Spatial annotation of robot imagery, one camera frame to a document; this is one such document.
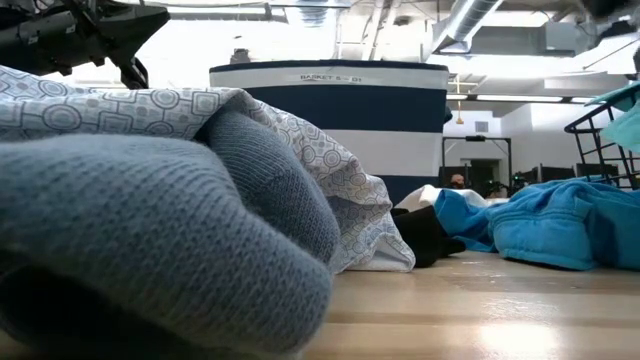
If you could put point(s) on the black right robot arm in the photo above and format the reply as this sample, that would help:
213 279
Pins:
607 6

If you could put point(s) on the yellow hanging tag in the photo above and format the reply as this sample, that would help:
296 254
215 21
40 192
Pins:
458 119

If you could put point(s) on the grey-blue knitted sweater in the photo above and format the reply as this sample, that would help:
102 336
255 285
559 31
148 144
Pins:
150 225

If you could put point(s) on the navy white striped fabric basket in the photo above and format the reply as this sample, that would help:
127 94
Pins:
350 110

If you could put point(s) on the white geometric patterned cloth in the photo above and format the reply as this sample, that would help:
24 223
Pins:
125 107

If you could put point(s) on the black cloth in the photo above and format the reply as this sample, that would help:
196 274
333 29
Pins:
422 235

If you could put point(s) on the black computer monitor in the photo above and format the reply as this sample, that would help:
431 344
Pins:
555 174
597 170

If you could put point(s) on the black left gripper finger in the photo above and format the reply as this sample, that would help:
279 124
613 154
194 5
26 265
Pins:
132 27
134 74

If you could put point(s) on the black metal frame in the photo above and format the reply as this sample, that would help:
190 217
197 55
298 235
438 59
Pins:
475 138

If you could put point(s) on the silver ceiling air duct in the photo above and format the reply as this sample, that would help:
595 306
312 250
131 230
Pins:
470 22

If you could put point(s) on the bright blue fleece cloth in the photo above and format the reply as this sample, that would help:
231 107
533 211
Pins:
560 225

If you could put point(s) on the person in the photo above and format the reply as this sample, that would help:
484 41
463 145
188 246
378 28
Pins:
457 181

